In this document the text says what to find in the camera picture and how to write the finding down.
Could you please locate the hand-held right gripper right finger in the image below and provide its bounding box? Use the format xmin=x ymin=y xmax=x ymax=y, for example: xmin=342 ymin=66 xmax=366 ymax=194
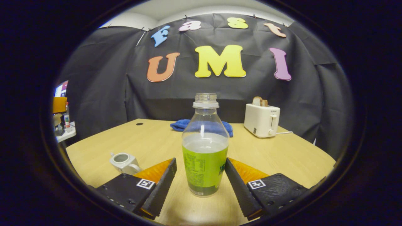
xmin=224 ymin=158 xmax=309 ymax=221

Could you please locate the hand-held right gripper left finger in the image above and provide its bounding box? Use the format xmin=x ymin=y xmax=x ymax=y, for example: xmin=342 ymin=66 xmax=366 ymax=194
xmin=95 ymin=158 xmax=177 ymax=219

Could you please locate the green label water bottle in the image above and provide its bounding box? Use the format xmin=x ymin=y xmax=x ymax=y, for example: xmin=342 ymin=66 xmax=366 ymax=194
xmin=182 ymin=93 xmax=230 ymax=197

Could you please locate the white floral teacup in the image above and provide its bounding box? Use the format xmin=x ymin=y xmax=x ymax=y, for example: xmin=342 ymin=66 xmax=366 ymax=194
xmin=109 ymin=152 xmax=141 ymax=175

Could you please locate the computer monitor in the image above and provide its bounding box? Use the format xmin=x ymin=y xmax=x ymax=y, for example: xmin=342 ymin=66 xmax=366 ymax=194
xmin=54 ymin=80 xmax=69 ymax=98

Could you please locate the white side table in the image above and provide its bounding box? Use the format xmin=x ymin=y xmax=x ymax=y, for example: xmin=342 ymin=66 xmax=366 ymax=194
xmin=56 ymin=122 xmax=77 ymax=143

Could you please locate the blue towel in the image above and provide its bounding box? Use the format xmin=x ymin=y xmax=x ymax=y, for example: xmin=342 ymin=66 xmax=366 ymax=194
xmin=170 ymin=119 xmax=234 ymax=137

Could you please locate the white toaster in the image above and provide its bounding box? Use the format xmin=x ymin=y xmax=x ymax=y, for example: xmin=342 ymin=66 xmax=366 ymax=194
xmin=244 ymin=103 xmax=281 ymax=138

